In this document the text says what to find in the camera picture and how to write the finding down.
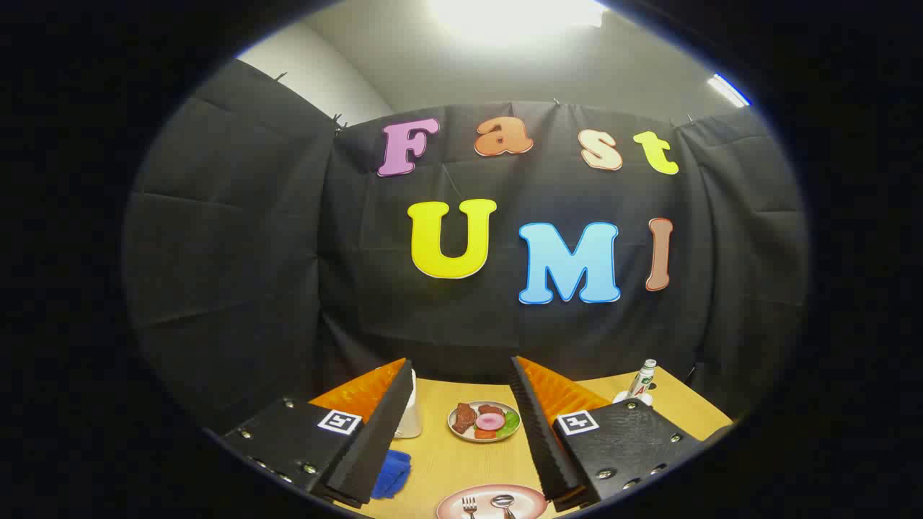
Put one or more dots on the oval plate of toy food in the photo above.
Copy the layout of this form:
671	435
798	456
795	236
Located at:
483	422

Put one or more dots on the ceiling light strip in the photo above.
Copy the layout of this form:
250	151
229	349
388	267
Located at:
727	90

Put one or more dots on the bright ceiling light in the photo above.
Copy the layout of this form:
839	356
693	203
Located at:
515	18

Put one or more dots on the white toaster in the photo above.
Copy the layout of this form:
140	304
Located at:
409	424

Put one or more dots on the blue towel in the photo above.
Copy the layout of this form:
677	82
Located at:
393	472

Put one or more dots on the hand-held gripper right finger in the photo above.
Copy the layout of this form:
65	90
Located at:
548	440

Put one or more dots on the pink round plate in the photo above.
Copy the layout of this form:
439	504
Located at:
530	503

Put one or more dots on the small white drink bottle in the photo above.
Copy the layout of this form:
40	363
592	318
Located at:
642	380

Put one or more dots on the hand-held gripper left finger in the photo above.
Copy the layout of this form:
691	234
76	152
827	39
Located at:
375	440

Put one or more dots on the white square coaster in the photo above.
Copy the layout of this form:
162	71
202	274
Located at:
621	397

